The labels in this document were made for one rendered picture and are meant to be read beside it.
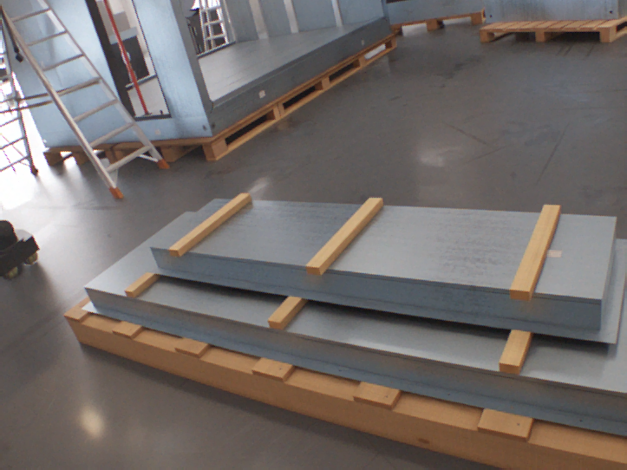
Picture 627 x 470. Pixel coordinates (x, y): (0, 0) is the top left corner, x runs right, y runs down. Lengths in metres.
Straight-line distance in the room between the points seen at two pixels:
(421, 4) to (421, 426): 6.98
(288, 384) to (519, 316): 0.71
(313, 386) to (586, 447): 0.77
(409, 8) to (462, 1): 0.74
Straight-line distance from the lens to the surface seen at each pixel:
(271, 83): 5.04
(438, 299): 1.58
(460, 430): 1.49
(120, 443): 1.99
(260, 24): 8.16
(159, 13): 4.39
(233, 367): 1.84
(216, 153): 4.35
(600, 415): 1.47
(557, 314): 1.50
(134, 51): 9.80
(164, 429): 1.95
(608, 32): 5.85
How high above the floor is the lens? 1.25
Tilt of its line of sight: 27 degrees down
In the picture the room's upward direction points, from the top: 15 degrees counter-clockwise
